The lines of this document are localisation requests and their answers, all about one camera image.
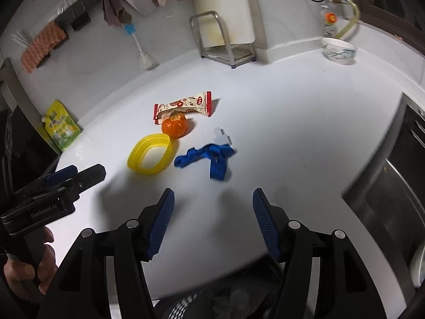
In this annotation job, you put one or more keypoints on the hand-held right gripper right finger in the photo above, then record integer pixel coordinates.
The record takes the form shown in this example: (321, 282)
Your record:
(265, 222)

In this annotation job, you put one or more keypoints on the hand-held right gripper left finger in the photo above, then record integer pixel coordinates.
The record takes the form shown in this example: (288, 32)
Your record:
(162, 219)

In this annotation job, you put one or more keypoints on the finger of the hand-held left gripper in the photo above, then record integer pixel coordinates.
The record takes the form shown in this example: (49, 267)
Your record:
(91, 176)
(61, 174)

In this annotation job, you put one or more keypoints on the dark grey cloth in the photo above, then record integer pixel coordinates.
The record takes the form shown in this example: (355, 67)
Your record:
(244, 300)

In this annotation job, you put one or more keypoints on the orange shiny ball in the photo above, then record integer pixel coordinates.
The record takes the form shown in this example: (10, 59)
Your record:
(174, 128)

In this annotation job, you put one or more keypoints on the white plastic piece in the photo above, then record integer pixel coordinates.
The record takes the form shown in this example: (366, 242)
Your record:
(220, 136)

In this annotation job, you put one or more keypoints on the red and white snack wrapper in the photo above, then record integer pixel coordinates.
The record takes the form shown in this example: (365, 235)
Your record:
(186, 103)

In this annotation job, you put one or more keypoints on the person's left hand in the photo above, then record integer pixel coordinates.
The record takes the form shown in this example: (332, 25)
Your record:
(44, 269)

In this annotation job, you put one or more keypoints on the yellow green seasoning pouch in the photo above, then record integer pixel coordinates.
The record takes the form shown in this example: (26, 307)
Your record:
(61, 128)

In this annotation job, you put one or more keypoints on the black appliance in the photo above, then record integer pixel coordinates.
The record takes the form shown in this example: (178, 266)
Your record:
(20, 129)

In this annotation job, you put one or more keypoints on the blue and white bottle brush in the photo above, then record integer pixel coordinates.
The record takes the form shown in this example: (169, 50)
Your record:
(146, 60)

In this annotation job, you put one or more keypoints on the orange wavy sponge cloth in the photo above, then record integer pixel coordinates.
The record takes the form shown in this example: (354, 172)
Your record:
(40, 46)

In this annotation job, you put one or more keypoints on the steel sink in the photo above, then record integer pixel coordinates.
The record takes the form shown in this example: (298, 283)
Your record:
(391, 189)

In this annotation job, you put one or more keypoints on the white chopsticks bundle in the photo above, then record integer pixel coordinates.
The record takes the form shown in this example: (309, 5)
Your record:
(20, 38)

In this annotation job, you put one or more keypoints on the white bowl in sink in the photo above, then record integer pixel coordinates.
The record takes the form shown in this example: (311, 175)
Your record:
(419, 265)

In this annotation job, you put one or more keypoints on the metal fork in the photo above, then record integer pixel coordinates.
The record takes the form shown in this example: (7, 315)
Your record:
(60, 10)

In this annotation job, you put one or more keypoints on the brown hanging cloth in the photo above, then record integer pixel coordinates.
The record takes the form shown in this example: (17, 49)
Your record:
(113, 10)

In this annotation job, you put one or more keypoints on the metal cutting board rack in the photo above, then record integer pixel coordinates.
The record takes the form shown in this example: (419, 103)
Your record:
(229, 48)

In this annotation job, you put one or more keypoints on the white patterned bowl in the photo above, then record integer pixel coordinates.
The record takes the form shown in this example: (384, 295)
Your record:
(338, 53)

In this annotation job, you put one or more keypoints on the orange round cap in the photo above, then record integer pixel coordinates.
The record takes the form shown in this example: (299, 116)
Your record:
(330, 18)

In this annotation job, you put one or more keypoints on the white cutting board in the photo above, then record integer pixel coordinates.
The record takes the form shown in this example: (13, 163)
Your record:
(229, 0)

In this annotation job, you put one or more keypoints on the dark window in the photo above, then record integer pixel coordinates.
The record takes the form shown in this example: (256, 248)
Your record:
(391, 0)

